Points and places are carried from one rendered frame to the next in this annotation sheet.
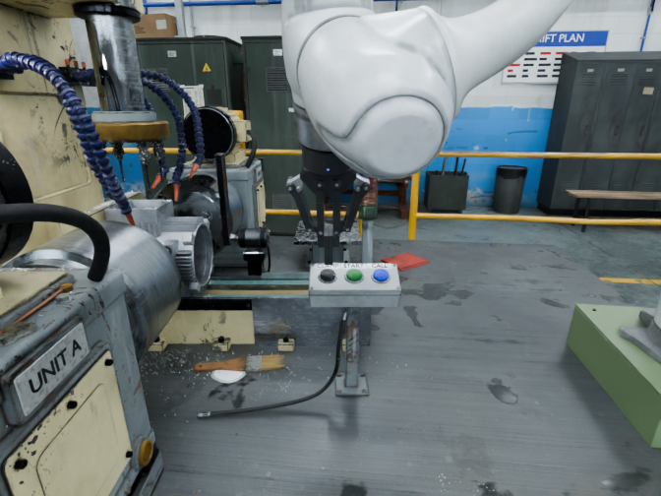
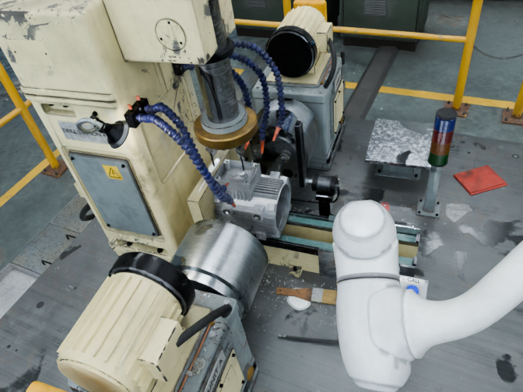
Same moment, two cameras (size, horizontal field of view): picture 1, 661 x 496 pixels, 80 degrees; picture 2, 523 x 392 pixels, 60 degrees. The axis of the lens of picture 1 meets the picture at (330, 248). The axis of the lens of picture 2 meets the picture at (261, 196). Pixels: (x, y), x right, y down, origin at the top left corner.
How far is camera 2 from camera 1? 68 cm
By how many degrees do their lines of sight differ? 33
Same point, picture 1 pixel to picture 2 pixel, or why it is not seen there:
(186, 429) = (271, 344)
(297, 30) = (338, 262)
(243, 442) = (305, 363)
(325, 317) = not seen: hidden behind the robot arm
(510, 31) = (458, 335)
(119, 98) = (220, 115)
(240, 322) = (309, 260)
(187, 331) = (271, 257)
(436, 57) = (401, 355)
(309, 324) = not seen: hidden behind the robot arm
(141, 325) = (245, 306)
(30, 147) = (162, 140)
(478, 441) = not seen: outside the picture
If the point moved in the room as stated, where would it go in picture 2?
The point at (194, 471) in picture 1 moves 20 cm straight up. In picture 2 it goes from (275, 377) to (267, 343)
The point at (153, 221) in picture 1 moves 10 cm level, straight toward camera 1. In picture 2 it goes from (247, 191) to (249, 215)
